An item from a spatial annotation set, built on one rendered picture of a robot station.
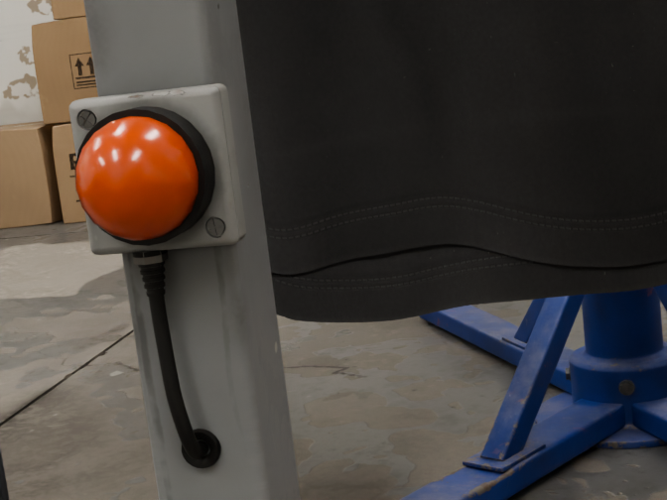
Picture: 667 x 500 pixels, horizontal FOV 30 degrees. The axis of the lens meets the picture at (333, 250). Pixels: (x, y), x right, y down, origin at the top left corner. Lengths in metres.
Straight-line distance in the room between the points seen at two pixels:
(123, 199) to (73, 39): 4.93
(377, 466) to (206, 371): 1.58
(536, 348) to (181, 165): 1.53
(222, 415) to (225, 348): 0.02
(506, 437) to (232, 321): 1.42
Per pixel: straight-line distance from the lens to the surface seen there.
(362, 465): 2.00
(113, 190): 0.36
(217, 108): 0.38
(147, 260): 0.40
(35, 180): 5.42
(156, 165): 0.36
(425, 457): 2.01
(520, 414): 1.82
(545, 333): 1.88
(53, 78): 5.35
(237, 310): 0.41
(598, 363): 2.04
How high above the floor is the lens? 0.69
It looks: 10 degrees down
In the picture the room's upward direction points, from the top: 7 degrees counter-clockwise
